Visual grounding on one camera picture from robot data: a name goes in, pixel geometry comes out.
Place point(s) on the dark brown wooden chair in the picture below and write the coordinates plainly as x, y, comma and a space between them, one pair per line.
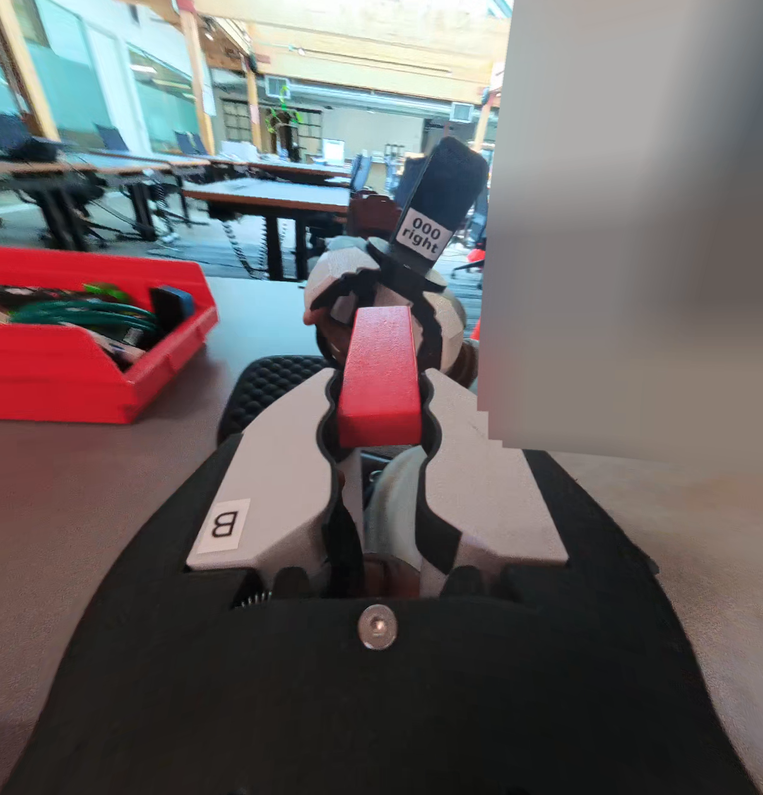
372, 214

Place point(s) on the black block with blue edge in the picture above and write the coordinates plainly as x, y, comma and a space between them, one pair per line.
167, 307

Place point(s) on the wooden desk with black legs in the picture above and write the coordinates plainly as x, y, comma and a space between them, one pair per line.
276, 195

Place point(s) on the red swivel chair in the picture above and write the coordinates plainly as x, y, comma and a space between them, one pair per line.
477, 256

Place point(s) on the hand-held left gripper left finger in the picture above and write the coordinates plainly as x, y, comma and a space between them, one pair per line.
276, 472

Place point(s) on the white sign board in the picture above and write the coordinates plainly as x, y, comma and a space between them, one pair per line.
333, 151

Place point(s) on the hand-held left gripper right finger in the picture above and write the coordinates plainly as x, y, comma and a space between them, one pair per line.
487, 484

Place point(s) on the red plastic storage bin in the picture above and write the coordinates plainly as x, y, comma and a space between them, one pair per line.
58, 372

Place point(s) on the blue office chair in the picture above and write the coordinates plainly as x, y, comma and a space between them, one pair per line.
111, 136
8, 133
189, 143

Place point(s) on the person's right hand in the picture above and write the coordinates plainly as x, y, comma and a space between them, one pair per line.
463, 363

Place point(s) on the green potted plant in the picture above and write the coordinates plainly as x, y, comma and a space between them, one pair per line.
285, 118

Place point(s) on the long wooden desk row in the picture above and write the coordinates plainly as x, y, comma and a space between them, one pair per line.
126, 164

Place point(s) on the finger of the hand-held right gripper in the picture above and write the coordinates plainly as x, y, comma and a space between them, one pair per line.
449, 323
341, 261

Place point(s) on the red rectangular block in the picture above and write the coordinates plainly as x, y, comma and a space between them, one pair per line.
381, 372

